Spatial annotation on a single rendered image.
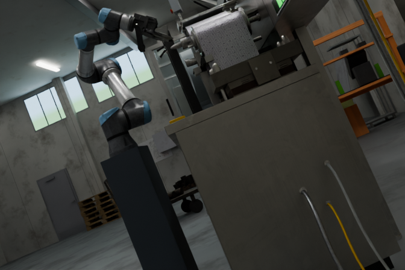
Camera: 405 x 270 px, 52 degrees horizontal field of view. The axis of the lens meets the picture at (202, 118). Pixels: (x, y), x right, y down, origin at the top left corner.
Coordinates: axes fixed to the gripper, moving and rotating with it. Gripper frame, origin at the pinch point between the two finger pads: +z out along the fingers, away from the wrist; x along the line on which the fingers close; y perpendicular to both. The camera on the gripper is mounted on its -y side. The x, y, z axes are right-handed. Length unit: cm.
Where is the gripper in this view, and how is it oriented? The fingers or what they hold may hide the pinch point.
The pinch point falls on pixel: (170, 40)
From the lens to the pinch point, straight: 200.8
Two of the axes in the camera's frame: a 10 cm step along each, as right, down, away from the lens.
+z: 9.6, 2.9, 0.0
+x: -0.3, 0.8, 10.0
